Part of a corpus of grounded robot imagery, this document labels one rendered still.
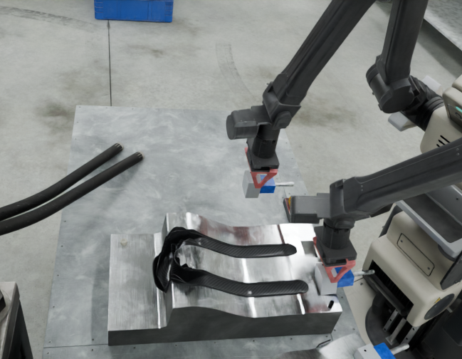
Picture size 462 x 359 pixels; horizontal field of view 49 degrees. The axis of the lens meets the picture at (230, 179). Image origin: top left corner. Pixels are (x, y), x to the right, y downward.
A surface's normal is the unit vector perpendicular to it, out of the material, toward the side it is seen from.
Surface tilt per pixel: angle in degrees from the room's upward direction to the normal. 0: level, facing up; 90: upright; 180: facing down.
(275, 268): 3
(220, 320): 90
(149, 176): 0
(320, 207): 34
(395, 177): 78
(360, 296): 0
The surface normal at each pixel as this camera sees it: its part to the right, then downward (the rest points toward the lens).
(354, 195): -0.92, -0.14
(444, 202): -0.86, 0.24
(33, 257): 0.14, -0.74
